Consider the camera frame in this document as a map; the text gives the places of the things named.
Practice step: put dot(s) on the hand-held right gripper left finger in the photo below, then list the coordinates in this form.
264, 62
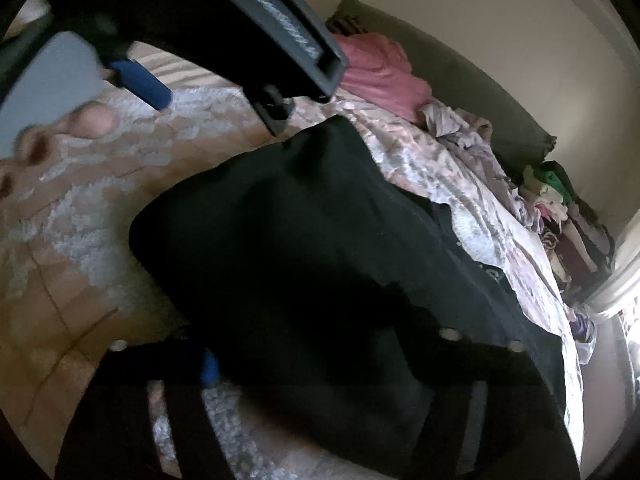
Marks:
210, 367

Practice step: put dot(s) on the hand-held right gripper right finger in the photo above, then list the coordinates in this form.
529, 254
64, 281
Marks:
452, 355

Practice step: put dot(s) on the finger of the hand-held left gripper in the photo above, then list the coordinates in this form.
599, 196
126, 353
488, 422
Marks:
142, 85

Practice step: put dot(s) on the black shirt with orange print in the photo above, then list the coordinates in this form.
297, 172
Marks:
310, 270

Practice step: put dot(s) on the pile of folded clothes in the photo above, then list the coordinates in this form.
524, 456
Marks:
565, 220

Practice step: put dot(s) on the person's left hand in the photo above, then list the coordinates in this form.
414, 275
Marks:
95, 119

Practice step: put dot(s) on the striped dark cloth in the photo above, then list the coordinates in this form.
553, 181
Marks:
345, 24

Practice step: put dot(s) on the purple and white cloth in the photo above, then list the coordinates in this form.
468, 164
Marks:
582, 332

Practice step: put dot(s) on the floral pink bedspread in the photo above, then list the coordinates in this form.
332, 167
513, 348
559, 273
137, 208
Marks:
100, 220

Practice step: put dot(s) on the pink blanket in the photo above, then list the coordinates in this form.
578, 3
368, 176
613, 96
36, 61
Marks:
385, 75

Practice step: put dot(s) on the white curtain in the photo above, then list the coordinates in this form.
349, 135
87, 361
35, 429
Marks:
612, 280

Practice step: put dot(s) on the crumpled lilac cloth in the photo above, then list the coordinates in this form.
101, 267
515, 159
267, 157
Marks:
460, 125

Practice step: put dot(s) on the dark headboard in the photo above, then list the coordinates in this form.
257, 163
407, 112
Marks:
475, 85

